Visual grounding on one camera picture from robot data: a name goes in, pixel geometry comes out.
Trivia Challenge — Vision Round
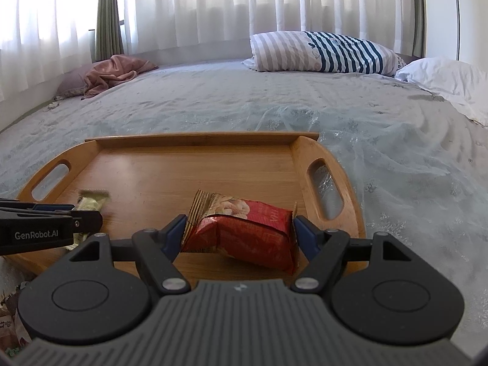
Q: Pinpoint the green drape curtain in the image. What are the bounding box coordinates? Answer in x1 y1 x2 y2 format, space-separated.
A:
95 0 123 61

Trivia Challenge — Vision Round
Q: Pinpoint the white sheer curtain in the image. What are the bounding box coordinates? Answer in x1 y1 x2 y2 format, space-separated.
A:
1 0 414 99

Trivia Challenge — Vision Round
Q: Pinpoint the pink crumpled cloth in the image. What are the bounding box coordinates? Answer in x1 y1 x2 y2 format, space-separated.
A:
84 55 158 98

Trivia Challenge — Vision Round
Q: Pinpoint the purple pillow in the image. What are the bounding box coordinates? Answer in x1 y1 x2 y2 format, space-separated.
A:
54 59 109 101

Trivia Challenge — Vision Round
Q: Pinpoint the light blue bedspread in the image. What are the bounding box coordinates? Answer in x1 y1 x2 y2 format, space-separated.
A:
1 61 487 354

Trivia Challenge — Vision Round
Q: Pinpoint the white pillow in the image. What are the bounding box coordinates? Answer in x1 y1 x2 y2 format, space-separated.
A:
395 57 488 127

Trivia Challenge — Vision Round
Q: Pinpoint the green drape right side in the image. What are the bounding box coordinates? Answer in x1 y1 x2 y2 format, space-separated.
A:
412 0 427 58

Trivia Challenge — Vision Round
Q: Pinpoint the gold foil snack packet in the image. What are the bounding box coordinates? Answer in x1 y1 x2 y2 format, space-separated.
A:
65 189 110 251

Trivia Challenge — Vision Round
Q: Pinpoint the striped pillow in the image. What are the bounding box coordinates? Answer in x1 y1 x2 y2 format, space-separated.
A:
243 30 405 77

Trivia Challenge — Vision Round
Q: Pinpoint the red peanut snack bag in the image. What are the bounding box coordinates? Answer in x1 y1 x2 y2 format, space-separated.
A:
180 190 299 274

